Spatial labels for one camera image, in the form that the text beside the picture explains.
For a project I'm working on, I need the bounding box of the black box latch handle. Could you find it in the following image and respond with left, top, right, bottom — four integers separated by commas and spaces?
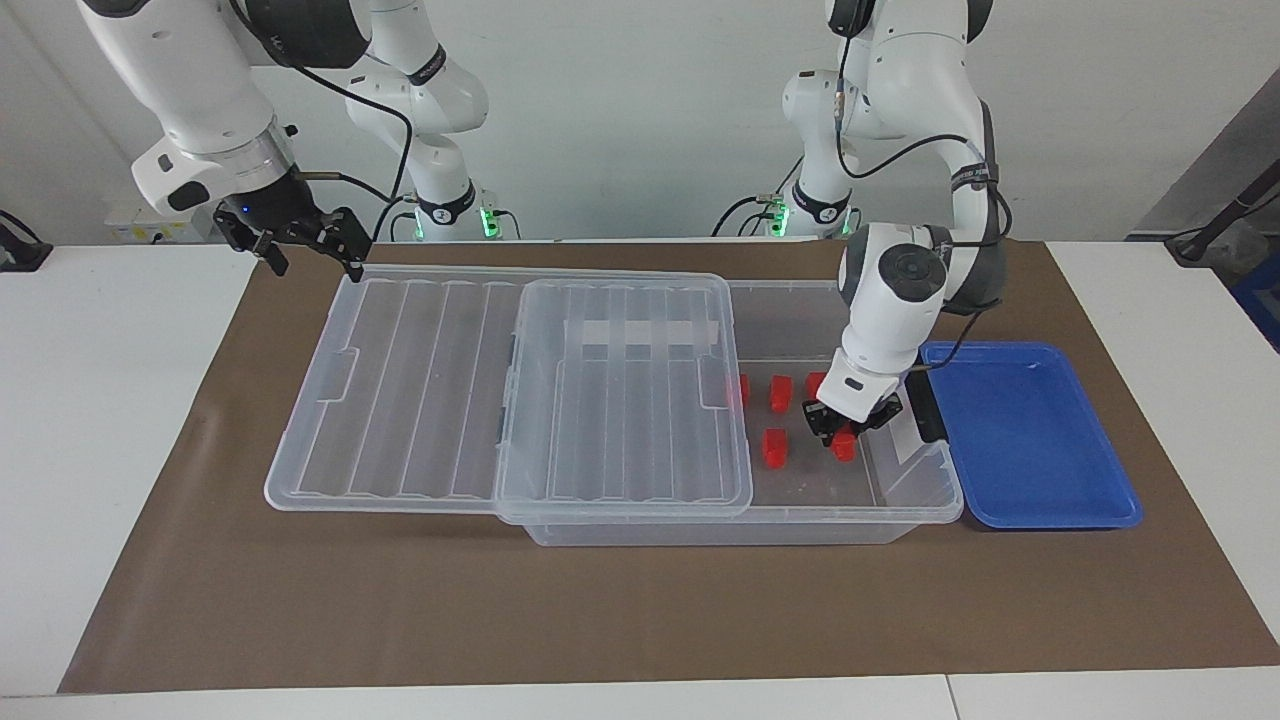
903, 368, 949, 444

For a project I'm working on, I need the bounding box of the clear ribbed plastic lid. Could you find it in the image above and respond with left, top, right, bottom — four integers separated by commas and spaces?
263, 265, 755, 524

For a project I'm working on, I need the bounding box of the blue plastic tray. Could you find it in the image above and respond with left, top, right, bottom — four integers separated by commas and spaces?
920, 341, 1144, 531

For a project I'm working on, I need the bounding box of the clear plastic storage box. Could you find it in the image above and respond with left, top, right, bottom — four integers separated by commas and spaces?
495, 272, 964, 548

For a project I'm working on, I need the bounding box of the brown paper table mat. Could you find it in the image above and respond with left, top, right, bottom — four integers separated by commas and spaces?
57, 240, 1280, 694

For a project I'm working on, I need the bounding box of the black stand leg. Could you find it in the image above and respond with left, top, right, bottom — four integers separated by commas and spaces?
1165, 160, 1280, 266

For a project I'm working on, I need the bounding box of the blue crate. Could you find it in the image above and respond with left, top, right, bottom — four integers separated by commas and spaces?
1232, 250, 1280, 353

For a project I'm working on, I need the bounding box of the black base cable bundle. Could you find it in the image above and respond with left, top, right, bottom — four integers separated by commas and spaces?
712, 155, 803, 239
383, 192, 421, 242

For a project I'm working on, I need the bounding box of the white wall socket box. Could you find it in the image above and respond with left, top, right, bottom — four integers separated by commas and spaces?
105, 193, 216, 244

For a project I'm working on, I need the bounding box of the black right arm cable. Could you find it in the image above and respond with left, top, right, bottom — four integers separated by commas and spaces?
230, 0, 416, 241

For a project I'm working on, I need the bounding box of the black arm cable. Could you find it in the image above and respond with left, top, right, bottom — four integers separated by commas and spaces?
230, 0, 416, 241
835, 0, 1013, 376

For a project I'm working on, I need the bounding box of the black clamp mount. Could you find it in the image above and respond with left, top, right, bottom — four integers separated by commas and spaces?
0, 208, 53, 273

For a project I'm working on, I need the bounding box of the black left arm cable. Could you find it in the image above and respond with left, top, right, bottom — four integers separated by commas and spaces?
835, 0, 1013, 376

